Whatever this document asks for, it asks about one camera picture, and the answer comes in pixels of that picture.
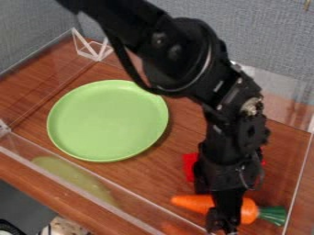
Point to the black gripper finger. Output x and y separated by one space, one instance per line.
223 216

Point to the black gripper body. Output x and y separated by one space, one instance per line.
205 189

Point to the orange toy carrot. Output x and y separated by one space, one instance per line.
201 203

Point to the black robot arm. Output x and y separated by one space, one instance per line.
175 57

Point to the green plastic plate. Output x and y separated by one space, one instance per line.
107 121

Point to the red toy pepper block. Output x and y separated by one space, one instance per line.
190 166

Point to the clear acrylic enclosure wall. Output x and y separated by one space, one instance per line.
121 198

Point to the clear acrylic corner bracket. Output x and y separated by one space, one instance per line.
93 50

